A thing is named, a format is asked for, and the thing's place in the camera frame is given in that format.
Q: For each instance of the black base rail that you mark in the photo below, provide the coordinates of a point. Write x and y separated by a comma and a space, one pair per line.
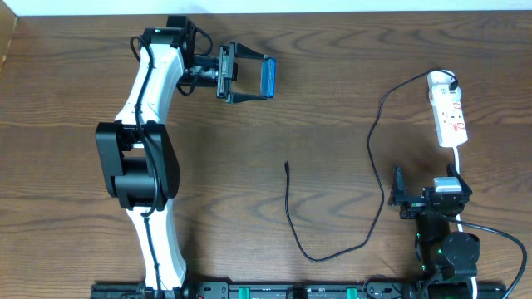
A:
224, 290

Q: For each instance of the blue Galaxy smartphone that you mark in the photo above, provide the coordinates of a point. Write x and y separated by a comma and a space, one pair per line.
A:
267, 85

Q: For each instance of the white power strip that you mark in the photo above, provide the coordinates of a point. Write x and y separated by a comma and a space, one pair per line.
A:
450, 124

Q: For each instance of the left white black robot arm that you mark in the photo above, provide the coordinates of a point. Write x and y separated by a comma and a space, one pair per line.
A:
138, 161

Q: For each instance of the white USB charger adapter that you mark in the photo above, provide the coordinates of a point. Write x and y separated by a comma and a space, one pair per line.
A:
443, 87

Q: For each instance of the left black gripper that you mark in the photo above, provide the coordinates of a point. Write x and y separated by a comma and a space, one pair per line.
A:
225, 71

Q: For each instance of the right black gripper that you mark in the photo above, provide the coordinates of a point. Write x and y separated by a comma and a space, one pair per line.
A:
418, 200

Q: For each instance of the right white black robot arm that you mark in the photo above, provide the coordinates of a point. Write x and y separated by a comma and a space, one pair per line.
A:
448, 258

